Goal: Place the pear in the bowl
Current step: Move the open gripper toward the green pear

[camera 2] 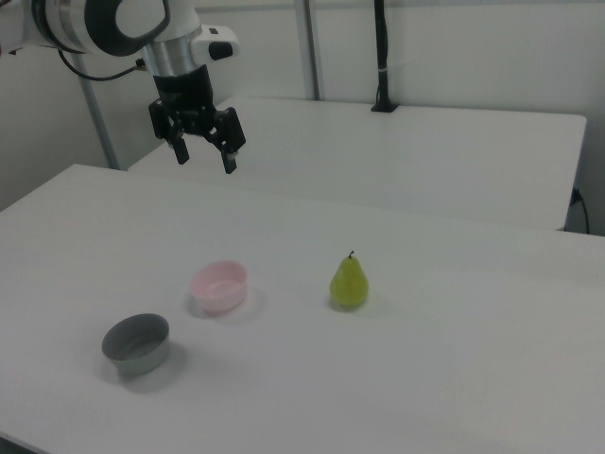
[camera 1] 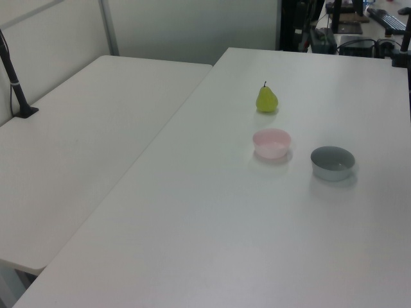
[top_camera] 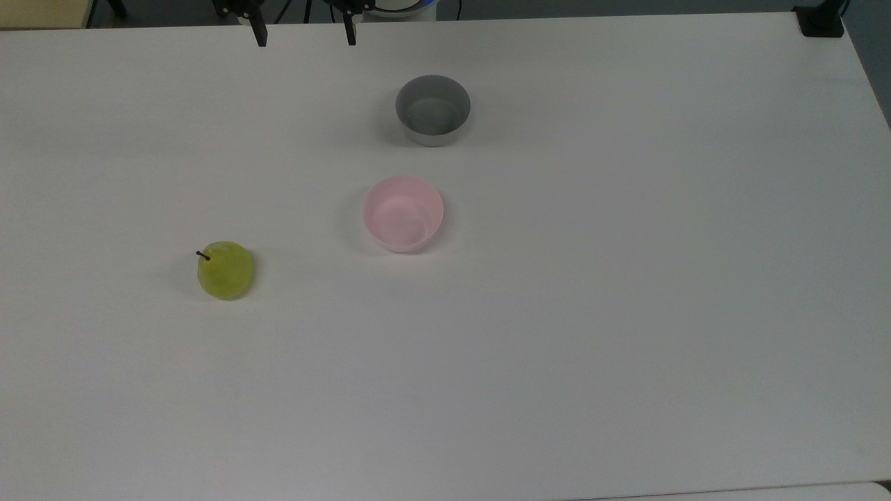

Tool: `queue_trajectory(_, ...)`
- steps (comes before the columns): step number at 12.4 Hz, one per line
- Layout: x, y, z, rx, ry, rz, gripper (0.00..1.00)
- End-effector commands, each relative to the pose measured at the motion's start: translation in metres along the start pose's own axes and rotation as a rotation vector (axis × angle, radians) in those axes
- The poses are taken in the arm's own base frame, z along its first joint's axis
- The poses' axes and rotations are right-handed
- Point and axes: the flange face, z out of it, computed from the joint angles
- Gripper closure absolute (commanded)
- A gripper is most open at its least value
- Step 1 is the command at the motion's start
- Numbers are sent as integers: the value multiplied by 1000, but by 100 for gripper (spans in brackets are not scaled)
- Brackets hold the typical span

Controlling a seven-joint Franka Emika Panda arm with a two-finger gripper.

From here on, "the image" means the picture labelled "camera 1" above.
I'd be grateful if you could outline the green pear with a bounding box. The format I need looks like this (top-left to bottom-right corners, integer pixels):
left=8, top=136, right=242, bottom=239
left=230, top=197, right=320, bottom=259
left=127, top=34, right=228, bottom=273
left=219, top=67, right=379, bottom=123
left=256, top=81, right=279, bottom=113

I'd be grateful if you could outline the pink plastic bowl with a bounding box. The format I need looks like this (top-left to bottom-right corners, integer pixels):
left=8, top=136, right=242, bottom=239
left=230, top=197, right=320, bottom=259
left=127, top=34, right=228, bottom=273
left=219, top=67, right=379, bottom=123
left=252, top=128, right=292, bottom=159

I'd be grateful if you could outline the grey plastic bowl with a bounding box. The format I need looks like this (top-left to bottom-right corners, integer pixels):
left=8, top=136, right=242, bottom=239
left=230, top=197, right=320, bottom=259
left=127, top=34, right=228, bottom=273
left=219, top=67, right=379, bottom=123
left=310, top=146, right=356, bottom=182

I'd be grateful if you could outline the white side table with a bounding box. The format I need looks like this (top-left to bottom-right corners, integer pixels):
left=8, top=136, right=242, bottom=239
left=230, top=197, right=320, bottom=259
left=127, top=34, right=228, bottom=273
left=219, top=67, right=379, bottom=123
left=0, top=55, right=214, bottom=270

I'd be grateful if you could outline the dark equipment rack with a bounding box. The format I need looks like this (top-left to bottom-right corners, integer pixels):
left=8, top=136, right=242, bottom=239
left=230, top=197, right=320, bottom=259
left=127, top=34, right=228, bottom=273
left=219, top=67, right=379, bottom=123
left=279, top=0, right=325, bottom=52

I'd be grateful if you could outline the green and black device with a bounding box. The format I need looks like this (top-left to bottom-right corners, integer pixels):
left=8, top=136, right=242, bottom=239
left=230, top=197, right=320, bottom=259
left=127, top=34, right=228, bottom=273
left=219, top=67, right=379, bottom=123
left=310, top=27, right=338, bottom=54

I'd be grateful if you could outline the black electronics box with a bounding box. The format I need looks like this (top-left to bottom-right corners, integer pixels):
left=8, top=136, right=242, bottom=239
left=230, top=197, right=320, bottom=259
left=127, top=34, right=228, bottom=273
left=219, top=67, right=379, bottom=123
left=337, top=34, right=377, bottom=57

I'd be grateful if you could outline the black monitor stand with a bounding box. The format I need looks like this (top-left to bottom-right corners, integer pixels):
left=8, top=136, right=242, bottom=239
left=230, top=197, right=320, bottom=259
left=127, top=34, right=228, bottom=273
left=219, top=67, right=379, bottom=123
left=330, top=0, right=344, bottom=33

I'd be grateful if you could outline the dark flat desk pad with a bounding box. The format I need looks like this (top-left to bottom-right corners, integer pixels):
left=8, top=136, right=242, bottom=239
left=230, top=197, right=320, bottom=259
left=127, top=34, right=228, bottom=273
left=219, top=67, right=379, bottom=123
left=335, top=21, right=363, bottom=35

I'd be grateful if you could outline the black computer keyboard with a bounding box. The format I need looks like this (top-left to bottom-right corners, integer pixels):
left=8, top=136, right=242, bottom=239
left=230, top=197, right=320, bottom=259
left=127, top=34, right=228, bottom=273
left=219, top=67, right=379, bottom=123
left=367, top=7, right=407, bottom=31

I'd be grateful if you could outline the black clamped stand pole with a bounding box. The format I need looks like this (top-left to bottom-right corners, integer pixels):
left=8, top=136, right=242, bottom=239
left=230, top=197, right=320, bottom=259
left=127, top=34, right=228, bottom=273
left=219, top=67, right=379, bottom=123
left=390, top=27, right=411, bottom=68

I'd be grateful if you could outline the grey metal partition post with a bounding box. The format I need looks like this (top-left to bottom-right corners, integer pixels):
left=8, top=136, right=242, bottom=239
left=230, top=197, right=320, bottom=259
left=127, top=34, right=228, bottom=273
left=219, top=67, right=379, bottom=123
left=98, top=0, right=120, bottom=57

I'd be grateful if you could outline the black camera stand pole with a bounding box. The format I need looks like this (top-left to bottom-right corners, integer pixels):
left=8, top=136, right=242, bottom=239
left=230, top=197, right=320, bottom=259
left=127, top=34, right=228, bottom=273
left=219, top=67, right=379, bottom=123
left=0, top=28, right=40, bottom=118

